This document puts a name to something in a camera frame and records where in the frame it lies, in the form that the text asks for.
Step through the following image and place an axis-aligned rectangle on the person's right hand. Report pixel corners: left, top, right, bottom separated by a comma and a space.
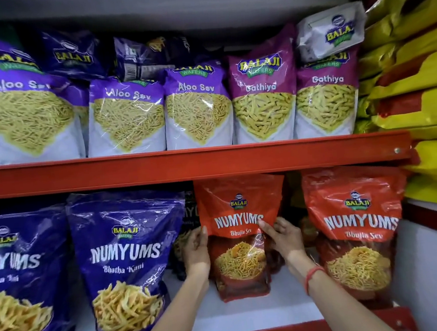
258, 214, 308, 275

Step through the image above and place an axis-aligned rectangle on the person's left hand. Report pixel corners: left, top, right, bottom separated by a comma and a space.
180, 225, 213, 282

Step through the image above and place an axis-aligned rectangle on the small red snack packet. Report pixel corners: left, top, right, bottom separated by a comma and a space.
193, 172, 296, 305

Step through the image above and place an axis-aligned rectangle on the person's right forearm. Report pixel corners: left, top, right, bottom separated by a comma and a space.
285, 246, 398, 331

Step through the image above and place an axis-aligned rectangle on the person's left forearm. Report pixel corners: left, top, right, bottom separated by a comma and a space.
123, 271, 216, 331

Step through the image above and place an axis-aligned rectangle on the blue snack packet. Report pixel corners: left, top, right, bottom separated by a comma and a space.
65, 183, 198, 331
0, 203, 80, 331

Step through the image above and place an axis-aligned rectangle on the white shelf board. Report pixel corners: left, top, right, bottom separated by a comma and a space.
50, 254, 325, 331

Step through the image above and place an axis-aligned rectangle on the large red snack packet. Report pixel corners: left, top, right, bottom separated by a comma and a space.
300, 160, 420, 313

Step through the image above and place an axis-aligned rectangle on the magenta snack packet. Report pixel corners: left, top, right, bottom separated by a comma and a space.
286, 45, 368, 140
222, 23, 307, 145

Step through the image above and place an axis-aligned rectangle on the red side shelf beam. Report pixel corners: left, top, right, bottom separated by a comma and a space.
400, 196, 437, 251

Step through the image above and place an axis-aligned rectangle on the crumpled purple snack packet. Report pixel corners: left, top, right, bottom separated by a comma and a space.
112, 31, 180, 83

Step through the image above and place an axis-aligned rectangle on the white snack packet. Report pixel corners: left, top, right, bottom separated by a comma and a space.
293, 0, 371, 64

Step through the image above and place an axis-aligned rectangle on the stack of yellow red bags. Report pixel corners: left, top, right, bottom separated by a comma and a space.
341, 0, 437, 221

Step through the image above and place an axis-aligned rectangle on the large purple noodle snack packet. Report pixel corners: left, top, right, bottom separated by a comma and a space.
0, 13, 86, 166

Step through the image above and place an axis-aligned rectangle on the dark purple snack packet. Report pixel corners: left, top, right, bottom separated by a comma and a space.
40, 25, 108, 85

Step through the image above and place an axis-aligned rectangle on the red thread bracelet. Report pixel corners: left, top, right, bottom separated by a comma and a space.
303, 264, 328, 295

